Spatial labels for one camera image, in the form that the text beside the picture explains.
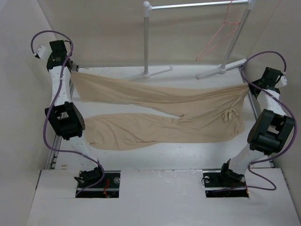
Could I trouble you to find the beige trousers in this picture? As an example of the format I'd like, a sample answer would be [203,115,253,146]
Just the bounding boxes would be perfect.
[71,72,248,151]

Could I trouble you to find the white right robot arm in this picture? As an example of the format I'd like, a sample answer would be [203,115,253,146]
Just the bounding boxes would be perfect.
[218,67,295,186]

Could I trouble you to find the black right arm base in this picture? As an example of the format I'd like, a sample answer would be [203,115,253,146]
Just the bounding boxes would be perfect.
[201,163,249,198]

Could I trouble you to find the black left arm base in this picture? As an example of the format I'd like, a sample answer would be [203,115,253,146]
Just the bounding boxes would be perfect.
[74,168,121,198]

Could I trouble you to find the white clothes rack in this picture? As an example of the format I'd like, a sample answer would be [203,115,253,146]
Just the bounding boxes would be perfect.
[142,0,256,79]

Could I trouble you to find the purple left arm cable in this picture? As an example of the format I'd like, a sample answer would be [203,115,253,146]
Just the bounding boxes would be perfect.
[31,30,105,196]

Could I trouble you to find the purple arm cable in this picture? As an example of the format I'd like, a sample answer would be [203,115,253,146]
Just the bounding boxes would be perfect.
[31,30,105,196]
[214,50,297,192]

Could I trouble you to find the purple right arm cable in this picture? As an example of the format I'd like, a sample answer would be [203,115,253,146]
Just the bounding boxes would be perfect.
[214,50,297,192]

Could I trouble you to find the pink wire hanger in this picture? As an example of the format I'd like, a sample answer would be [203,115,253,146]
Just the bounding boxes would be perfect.
[196,0,241,62]

